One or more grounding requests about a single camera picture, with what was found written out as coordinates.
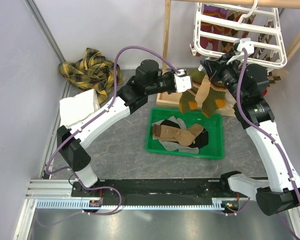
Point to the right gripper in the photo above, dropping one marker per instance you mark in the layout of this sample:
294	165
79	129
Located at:
215	67

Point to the olive striped sock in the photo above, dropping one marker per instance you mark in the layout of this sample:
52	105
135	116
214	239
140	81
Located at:
187	101
215	99

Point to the white clip hanger rack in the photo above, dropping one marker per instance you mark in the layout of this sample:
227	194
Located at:
258	53

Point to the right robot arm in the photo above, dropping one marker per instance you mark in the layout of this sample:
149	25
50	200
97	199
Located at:
280	192

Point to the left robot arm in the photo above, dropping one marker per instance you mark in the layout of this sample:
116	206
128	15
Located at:
72	142

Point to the wooden hanger stand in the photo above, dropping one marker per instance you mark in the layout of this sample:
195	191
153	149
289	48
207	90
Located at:
167	98

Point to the red white sock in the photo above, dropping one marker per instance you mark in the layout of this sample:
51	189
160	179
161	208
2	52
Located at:
203	91

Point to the brown argyle sock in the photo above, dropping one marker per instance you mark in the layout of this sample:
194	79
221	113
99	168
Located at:
276	75
228	47

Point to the purple maroon sock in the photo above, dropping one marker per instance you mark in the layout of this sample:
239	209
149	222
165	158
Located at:
215	12

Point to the black sock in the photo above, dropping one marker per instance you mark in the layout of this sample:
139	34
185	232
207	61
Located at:
175	136

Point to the tan sock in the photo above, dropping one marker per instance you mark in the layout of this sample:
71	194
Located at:
185	137

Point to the green plastic tray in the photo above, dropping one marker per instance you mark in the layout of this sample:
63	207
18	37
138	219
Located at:
214	126

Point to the grey sock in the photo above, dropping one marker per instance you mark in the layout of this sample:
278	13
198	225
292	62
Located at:
175	146

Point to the yellow plaid cloth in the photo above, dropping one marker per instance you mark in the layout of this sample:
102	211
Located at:
92	71

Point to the white folded towel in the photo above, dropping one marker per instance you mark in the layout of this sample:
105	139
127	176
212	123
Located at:
77	108

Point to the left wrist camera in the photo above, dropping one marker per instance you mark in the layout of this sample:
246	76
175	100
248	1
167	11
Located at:
183	81

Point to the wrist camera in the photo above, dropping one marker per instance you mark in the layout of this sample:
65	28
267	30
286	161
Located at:
183	81
239	46

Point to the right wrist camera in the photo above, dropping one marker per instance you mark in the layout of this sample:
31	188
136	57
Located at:
239	46

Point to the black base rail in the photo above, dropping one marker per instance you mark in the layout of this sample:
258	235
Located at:
169	191

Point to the slotted cable duct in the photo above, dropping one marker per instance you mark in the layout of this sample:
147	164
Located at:
81	204

